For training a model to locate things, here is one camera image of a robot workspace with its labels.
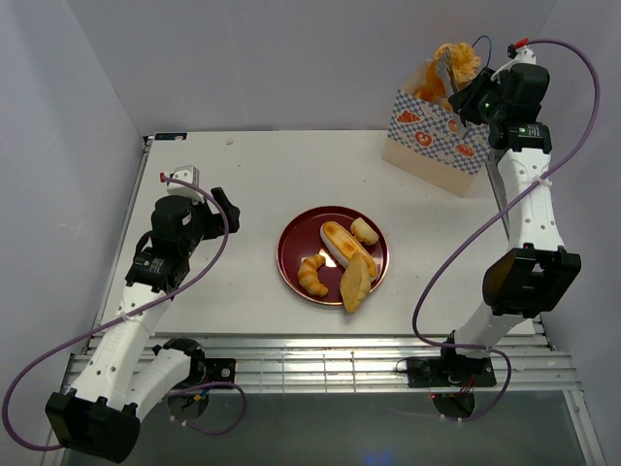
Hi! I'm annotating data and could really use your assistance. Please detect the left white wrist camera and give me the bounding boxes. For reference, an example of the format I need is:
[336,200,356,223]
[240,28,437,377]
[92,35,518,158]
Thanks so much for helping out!
[160,165,203,202]

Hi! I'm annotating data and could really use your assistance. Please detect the blue checkered paper bag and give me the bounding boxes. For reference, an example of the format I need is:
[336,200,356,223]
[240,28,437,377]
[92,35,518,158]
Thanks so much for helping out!
[382,52,492,197]

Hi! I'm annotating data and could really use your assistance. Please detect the dark red round plate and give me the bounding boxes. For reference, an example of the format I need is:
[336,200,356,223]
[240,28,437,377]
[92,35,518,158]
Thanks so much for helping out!
[277,206,389,306]

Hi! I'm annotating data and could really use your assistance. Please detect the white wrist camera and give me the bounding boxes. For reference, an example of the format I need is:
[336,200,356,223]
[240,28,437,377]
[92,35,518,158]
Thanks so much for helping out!
[491,38,537,83]
[160,165,203,202]

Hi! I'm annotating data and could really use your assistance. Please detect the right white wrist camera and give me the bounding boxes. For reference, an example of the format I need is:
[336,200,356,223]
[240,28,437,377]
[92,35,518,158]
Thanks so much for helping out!
[491,38,537,83]

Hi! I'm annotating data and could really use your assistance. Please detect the small pale bread roll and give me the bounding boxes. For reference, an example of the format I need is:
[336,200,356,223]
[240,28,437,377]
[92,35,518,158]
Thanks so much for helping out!
[350,217,379,246]

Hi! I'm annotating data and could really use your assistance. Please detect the twisted orange bread stick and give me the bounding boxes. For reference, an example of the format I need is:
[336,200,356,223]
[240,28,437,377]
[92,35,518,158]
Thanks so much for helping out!
[414,60,445,103]

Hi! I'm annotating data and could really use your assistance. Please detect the aluminium frame rail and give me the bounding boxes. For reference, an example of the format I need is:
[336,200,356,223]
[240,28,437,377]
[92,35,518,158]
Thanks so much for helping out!
[62,319,583,394]

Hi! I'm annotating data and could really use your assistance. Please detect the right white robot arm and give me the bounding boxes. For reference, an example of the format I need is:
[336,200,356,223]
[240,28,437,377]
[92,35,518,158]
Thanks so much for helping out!
[438,63,581,385]

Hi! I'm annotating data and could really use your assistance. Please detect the flat tan bread slice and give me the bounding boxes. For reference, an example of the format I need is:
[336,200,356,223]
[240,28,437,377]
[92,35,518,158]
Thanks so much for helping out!
[340,252,371,314]

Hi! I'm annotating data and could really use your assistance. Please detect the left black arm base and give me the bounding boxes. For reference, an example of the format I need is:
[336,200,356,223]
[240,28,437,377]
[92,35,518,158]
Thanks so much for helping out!
[198,358,237,383]

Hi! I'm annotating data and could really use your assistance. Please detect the small croissant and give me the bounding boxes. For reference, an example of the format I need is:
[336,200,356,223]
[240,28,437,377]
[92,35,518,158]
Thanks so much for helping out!
[297,254,329,298]

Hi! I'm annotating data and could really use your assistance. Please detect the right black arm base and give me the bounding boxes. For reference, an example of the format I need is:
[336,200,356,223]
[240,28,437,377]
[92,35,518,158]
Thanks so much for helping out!
[396,355,497,388]

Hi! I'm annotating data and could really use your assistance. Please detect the metal tongs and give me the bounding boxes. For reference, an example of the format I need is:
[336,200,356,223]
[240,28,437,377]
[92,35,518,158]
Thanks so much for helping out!
[434,47,469,138]

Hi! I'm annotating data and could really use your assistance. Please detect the blue table label sticker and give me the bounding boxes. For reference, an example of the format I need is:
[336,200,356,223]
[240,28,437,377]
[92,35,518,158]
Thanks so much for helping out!
[154,132,187,141]

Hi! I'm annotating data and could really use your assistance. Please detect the sugared ring donut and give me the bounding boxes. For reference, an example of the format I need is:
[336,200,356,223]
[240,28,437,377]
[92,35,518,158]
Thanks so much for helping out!
[434,43,481,88]

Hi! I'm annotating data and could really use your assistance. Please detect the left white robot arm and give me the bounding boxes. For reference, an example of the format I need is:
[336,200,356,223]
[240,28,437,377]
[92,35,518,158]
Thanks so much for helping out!
[46,185,240,463]

